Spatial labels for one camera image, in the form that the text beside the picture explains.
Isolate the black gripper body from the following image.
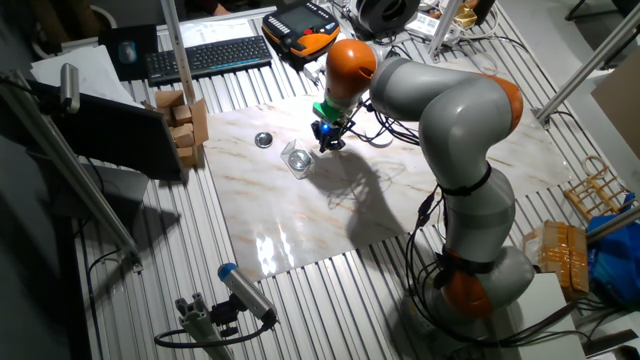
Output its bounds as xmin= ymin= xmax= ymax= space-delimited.
xmin=310 ymin=118 xmax=354 ymax=144

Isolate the clear plastic box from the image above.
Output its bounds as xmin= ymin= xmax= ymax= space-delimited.
xmin=279 ymin=138 xmax=316 ymax=180

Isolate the marble pattern mat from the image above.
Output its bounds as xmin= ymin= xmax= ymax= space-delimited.
xmin=202 ymin=57 xmax=574 ymax=282

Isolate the orange and black teach pendant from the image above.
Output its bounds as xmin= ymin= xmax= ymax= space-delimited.
xmin=261 ymin=0 xmax=342 ymax=60

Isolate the small brown cardboard box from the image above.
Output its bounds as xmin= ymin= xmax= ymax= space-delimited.
xmin=177 ymin=145 xmax=199 ymax=169
xmin=154 ymin=89 xmax=185 ymax=110
xmin=169 ymin=123 xmax=195 ymax=149
xmin=172 ymin=104 xmax=194 ymax=126

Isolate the black computer keyboard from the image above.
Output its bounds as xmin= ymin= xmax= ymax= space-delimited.
xmin=145 ymin=34 xmax=274 ymax=87

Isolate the white power strip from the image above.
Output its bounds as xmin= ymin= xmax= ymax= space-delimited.
xmin=404 ymin=12 xmax=461 ymax=46

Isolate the printed paper sheet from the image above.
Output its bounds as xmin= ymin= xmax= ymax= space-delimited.
xmin=179 ymin=18 xmax=256 ymax=49

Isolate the gold foil packet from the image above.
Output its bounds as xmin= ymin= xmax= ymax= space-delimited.
xmin=452 ymin=3 xmax=479 ymax=29

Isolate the black mouse pad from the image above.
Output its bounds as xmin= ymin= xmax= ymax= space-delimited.
xmin=98 ymin=23 xmax=160 ymax=82

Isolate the grey monitor base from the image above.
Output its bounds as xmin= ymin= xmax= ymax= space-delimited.
xmin=49 ymin=162 xmax=151 ymax=221

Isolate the black flat monitor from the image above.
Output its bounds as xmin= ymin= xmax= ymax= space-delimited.
xmin=27 ymin=79 xmax=185 ymax=182

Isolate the grey computer mouse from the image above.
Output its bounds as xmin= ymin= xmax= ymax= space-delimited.
xmin=118 ymin=40 xmax=138 ymax=65

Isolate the aluminium profile stub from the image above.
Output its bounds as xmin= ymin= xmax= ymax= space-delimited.
xmin=174 ymin=292 xmax=236 ymax=360

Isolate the white paper stack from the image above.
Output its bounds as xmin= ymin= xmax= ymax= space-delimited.
xmin=29 ymin=44 xmax=144 ymax=109

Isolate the yellow wrapped package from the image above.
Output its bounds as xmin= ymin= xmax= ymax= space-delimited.
xmin=523 ymin=219 xmax=591 ymax=301

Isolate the wooden dish rack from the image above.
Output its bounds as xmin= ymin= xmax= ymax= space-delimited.
xmin=563 ymin=155 xmax=636 ymax=224

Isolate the brown cardboard sheet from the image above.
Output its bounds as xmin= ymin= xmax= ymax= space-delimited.
xmin=591 ymin=49 xmax=640 ymax=161

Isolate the blue plastic bag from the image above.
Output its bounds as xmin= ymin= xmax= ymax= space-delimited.
xmin=585 ymin=192 xmax=640 ymax=309

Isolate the black chair base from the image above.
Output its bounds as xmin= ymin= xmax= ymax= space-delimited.
xmin=564 ymin=0 xmax=640 ymax=24

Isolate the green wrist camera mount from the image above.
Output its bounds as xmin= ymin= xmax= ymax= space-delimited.
xmin=312 ymin=97 xmax=346 ymax=124

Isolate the slim aluminium post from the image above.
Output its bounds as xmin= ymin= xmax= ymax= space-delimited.
xmin=427 ymin=0 xmax=464 ymax=56

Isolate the silver camera with blue cap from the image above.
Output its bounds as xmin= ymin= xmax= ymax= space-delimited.
xmin=217 ymin=262 xmax=279 ymax=324

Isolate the white cable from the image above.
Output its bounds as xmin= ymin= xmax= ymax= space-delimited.
xmin=449 ymin=29 xmax=501 ymax=77

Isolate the tall aluminium profile post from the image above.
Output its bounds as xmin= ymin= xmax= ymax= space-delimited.
xmin=159 ymin=0 xmax=197 ymax=106

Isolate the black camera clamp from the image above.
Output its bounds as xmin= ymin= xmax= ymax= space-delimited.
xmin=209 ymin=294 xmax=246 ymax=339

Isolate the black camera cable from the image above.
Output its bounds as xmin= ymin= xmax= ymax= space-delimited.
xmin=153 ymin=319 xmax=276 ymax=350

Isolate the long aluminium camera bar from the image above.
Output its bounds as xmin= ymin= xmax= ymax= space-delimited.
xmin=0 ymin=69 xmax=144 ymax=274

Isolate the silver depth camera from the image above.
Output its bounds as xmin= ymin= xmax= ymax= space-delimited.
xmin=59 ymin=62 xmax=81 ymax=115

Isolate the slanted aluminium frame bar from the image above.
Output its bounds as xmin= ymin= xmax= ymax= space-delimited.
xmin=534 ymin=2 xmax=640 ymax=126

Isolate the white pedestal box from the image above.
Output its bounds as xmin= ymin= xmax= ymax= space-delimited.
xmin=492 ymin=272 xmax=589 ymax=360

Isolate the short aluminium frame bar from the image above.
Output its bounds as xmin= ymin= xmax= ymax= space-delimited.
xmin=585 ymin=204 xmax=640 ymax=246

